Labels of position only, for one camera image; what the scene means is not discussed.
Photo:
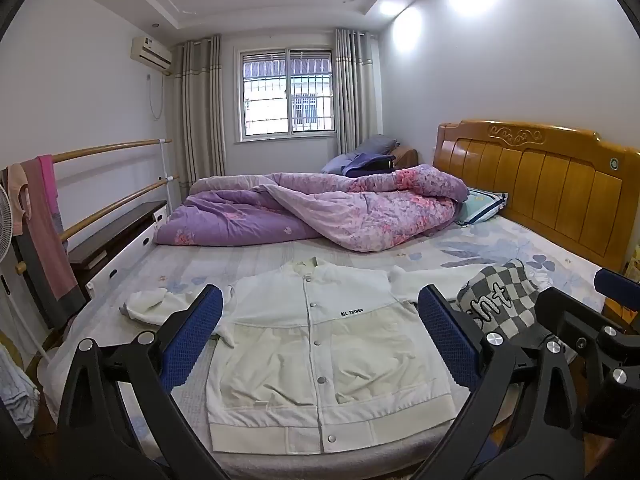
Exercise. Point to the pale floral fleece bed sheet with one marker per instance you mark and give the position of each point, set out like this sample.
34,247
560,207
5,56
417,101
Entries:
250,255

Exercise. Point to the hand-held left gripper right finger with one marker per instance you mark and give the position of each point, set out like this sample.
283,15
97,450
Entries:
445,335

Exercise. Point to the wooden headboard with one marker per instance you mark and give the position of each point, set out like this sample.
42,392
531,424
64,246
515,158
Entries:
540,185

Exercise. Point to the beige garment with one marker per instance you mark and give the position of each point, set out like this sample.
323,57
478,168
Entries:
16,195

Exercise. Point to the striped pillow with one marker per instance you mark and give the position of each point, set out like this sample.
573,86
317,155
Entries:
480,207

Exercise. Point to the wall air conditioner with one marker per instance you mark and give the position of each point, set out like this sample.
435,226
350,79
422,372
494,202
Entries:
150,55

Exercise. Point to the grey white checkered garment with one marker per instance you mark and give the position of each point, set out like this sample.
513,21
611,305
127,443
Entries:
500,295

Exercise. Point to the yellow box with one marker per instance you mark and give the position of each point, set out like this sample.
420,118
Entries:
634,262

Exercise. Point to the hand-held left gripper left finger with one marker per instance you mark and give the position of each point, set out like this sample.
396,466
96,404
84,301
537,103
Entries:
195,332

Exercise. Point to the grey mattress edge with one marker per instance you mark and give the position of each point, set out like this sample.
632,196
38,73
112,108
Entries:
350,460

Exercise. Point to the pink grey towel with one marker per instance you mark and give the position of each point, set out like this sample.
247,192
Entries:
47,240

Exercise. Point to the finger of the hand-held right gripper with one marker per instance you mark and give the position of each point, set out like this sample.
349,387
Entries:
620,285
555,310

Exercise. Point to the barred window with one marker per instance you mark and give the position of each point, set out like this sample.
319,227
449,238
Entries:
287,92

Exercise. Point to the white snap-button jacket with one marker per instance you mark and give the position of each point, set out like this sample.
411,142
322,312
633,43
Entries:
280,340

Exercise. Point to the dark wooden cabinet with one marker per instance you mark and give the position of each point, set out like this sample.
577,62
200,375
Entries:
115,232

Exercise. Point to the blue purple bedding pile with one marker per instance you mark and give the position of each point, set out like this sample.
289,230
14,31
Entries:
360,160

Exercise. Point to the light blue clothes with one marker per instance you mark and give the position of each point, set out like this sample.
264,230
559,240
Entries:
17,390

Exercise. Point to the purple floral quilt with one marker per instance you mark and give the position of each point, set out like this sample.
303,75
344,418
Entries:
240,210

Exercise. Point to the wooden barre rail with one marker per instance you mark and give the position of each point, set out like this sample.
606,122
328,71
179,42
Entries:
110,149
115,205

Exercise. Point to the white standing fan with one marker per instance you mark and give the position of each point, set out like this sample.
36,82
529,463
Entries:
7,225

